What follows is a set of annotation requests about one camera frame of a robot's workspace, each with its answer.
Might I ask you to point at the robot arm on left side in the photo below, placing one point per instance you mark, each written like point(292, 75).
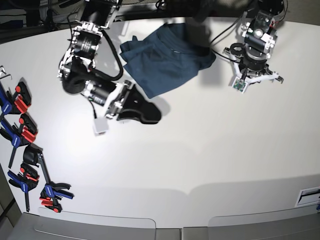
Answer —
point(261, 32)

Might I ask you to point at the robot arm on right side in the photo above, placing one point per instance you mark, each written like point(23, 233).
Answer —
point(78, 73)

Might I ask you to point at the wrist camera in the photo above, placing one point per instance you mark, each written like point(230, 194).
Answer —
point(240, 85)
point(100, 125)

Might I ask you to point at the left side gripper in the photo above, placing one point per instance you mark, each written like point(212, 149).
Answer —
point(251, 65)

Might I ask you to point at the blue red clamp top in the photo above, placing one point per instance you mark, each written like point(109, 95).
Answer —
point(15, 104)

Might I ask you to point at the grey chair right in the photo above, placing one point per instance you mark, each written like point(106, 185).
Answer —
point(292, 224)

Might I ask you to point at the right side wrist camera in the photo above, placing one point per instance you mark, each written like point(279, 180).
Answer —
point(100, 125)

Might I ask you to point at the left side wrist camera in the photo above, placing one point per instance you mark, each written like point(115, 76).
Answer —
point(240, 85)

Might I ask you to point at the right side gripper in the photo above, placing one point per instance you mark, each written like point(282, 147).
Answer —
point(124, 102)

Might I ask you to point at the blue T-shirt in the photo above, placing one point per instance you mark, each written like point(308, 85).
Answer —
point(165, 60)

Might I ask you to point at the grey chair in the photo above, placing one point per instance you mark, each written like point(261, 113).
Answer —
point(34, 227)
point(292, 224)

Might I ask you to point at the metal hex key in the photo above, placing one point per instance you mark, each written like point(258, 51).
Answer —
point(4, 74)

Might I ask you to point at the grey chair left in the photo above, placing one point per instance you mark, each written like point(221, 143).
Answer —
point(34, 227)

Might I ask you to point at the white label sticker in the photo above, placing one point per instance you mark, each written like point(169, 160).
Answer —
point(308, 197)

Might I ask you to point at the blue red clamp bottom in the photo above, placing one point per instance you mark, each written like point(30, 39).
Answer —
point(52, 192)

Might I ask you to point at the blue red clamp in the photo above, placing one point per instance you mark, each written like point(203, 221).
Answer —
point(26, 180)
point(52, 192)
point(15, 104)
point(20, 136)

